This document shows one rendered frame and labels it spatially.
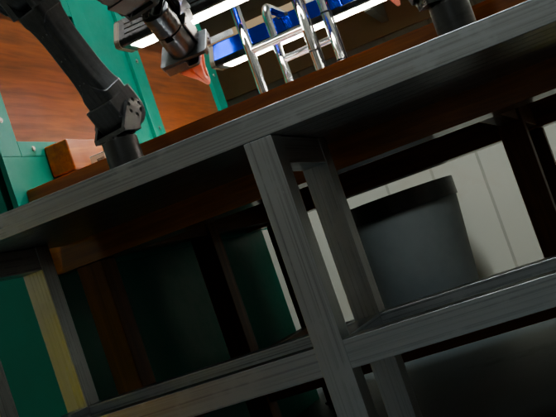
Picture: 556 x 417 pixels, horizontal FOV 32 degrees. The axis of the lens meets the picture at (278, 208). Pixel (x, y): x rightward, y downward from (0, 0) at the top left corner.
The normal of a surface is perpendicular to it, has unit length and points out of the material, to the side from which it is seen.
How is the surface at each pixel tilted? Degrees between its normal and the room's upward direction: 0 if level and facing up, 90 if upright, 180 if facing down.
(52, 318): 90
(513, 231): 90
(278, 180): 90
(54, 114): 90
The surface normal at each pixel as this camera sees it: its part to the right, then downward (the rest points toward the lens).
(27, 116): 0.89, -0.33
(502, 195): -0.31, 0.05
